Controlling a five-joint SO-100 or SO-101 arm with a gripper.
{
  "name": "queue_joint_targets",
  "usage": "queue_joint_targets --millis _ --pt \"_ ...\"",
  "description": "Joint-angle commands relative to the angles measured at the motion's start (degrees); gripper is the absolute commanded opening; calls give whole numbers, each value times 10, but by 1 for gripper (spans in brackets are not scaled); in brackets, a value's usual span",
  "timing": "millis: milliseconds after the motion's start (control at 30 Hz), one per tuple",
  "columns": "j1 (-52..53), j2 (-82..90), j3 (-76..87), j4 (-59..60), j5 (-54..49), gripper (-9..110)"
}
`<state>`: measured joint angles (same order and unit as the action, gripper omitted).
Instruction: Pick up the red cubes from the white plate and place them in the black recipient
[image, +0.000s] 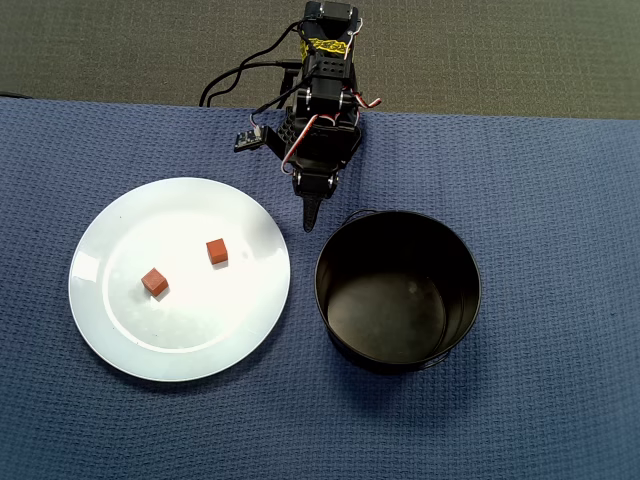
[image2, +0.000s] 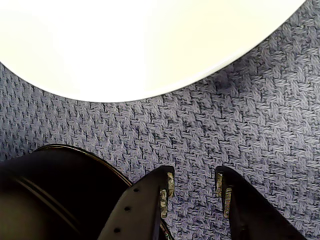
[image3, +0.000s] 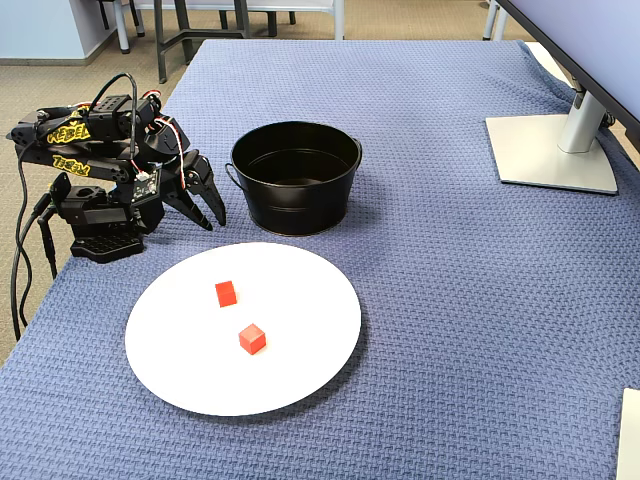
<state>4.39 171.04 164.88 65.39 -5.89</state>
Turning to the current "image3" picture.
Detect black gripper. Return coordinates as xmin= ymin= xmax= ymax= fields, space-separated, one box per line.
xmin=142 ymin=117 xmax=228 ymax=233

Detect red cube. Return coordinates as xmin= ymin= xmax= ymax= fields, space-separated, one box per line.
xmin=238 ymin=322 xmax=267 ymax=356
xmin=214 ymin=280 xmax=238 ymax=308

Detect white round plate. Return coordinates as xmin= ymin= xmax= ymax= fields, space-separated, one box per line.
xmin=124 ymin=241 xmax=363 ymax=418

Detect black metal bucket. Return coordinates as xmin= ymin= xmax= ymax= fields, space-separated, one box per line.
xmin=224 ymin=121 xmax=363 ymax=237

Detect light grey furniture leg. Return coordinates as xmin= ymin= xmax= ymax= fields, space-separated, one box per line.
xmin=113 ymin=0 xmax=133 ymax=55

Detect black chair legs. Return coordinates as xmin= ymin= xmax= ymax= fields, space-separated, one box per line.
xmin=97 ymin=0 xmax=147 ymax=39

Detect white furniture leg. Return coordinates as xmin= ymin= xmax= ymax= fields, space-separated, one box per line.
xmin=331 ymin=0 xmax=346 ymax=42

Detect blue woven table cloth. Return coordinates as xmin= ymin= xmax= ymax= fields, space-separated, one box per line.
xmin=0 ymin=38 xmax=640 ymax=480

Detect grey furniture legs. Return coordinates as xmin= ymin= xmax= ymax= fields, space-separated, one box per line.
xmin=481 ymin=0 xmax=509 ymax=43

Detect silver monitor stand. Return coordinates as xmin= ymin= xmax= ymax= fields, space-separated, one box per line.
xmin=484 ymin=78 xmax=620 ymax=196

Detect computer monitor screen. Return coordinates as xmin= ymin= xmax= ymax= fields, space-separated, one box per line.
xmin=496 ymin=0 xmax=640 ymax=127

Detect white flat board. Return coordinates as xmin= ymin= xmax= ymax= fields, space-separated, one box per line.
xmin=614 ymin=387 xmax=640 ymax=480

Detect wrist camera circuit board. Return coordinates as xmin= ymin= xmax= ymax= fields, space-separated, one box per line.
xmin=130 ymin=168 xmax=162 ymax=205

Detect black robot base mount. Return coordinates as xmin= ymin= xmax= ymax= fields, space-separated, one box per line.
xmin=51 ymin=172 xmax=166 ymax=265

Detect thin black camera cable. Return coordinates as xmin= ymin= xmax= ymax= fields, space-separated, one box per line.
xmin=87 ymin=72 xmax=141 ymax=174

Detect thick black cable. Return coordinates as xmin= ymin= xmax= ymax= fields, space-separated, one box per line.
xmin=10 ymin=143 xmax=51 ymax=342
xmin=35 ymin=204 xmax=60 ymax=281

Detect dark grey table leg frame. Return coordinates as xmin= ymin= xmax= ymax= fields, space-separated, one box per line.
xmin=153 ymin=0 xmax=251 ymax=85

